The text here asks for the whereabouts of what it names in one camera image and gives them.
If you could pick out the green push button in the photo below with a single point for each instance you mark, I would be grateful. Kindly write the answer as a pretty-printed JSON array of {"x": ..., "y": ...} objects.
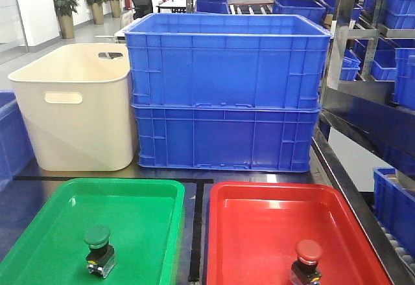
[{"x": 101, "y": 257}]

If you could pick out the red push button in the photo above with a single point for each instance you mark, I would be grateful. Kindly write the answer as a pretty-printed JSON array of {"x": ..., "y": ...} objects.
[{"x": 304, "y": 269}]

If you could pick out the lower stacked blue crate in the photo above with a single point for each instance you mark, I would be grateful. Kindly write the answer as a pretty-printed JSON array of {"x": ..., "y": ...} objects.
[{"x": 272, "y": 140}]

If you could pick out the stacked blue crate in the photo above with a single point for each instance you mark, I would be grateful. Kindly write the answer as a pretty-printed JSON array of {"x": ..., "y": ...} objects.
[
  {"x": 212, "y": 60},
  {"x": 272, "y": 140}
]

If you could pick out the upper stacked blue crate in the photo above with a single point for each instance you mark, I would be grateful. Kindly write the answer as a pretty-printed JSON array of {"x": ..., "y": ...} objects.
[{"x": 212, "y": 60}]

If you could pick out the green plastic tray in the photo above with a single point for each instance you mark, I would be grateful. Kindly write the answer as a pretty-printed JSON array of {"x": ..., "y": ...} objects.
[{"x": 145, "y": 219}]

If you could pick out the red plastic tray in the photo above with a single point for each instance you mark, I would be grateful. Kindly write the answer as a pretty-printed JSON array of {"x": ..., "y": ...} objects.
[{"x": 254, "y": 229}]

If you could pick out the cream plastic basket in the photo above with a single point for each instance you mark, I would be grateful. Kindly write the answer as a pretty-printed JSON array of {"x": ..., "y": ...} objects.
[{"x": 76, "y": 105}]

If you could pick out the stainless steel shelving rack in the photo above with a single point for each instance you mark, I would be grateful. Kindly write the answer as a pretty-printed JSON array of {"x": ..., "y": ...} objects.
[{"x": 364, "y": 111}]

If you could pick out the potted plant left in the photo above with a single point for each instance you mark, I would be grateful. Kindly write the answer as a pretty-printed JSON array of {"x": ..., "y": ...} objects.
[{"x": 64, "y": 10}]

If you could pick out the blue bin left edge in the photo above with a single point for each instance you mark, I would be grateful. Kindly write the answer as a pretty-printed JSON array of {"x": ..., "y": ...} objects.
[{"x": 16, "y": 149}]

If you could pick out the blue bin lower right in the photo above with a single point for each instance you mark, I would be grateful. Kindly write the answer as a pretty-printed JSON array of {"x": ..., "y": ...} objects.
[{"x": 394, "y": 207}]

